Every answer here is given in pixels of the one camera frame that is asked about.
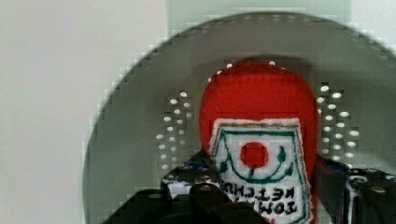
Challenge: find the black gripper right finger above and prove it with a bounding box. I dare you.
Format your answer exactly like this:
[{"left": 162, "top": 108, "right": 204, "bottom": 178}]
[{"left": 314, "top": 157, "right": 396, "bottom": 224}]

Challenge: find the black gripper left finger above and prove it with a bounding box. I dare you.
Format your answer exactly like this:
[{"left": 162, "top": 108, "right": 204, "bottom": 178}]
[{"left": 102, "top": 150, "right": 268, "bottom": 224}]

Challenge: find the red plush ketchup bottle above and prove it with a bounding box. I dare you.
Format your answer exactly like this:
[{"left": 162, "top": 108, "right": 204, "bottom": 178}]
[{"left": 199, "top": 62, "right": 318, "bottom": 224}]

